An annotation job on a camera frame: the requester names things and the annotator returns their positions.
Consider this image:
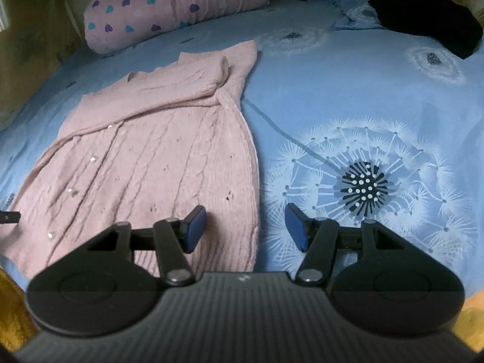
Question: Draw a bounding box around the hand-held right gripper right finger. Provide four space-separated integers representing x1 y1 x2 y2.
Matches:
285 203 405 287

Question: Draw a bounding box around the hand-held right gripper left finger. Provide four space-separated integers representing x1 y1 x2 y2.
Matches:
86 205 207 286

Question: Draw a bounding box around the black cloth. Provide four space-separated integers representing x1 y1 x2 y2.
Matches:
368 0 484 60

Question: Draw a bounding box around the pink heart-print quilt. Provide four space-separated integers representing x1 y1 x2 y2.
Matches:
84 0 276 55

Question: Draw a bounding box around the pink knitted sweater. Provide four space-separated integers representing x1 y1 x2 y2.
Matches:
8 40 261 278

